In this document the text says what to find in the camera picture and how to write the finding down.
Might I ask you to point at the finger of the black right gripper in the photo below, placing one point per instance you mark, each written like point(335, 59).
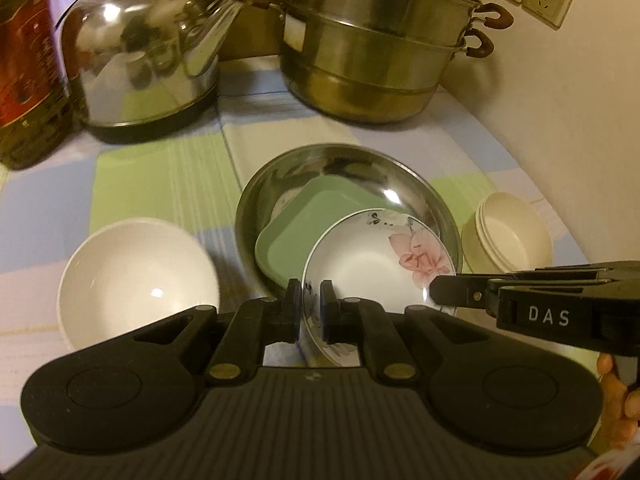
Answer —
point(471, 291)
point(591, 272)

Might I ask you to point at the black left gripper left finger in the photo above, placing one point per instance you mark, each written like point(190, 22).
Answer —
point(254, 326)

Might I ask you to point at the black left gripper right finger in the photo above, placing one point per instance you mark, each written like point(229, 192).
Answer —
point(364, 323)

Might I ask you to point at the cream plastic bowl stack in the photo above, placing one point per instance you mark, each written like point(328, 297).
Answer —
point(504, 235)

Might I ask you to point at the small floral ceramic dish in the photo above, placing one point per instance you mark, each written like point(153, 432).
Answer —
point(376, 254)

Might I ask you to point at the person's right hand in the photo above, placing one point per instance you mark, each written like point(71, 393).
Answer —
point(620, 416)

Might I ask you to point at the green square plate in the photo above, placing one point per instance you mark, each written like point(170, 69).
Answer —
point(282, 248)

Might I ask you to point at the large stainless steel plate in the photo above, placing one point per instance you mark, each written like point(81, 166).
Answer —
point(277, 182)

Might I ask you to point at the white floral ceramic bowl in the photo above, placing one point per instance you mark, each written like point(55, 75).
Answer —
point(130, 274)

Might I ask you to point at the checkered tablecloth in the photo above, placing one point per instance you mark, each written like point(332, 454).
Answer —
point(194, 179)

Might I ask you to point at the stainless steel steamer pot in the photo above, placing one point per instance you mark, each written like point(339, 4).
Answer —
point(377, 61)

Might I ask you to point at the cooking oil bottle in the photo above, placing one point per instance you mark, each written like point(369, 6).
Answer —
point(36, 116)

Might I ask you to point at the stainless steel kettle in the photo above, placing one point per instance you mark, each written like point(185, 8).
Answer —
point(138, 69)

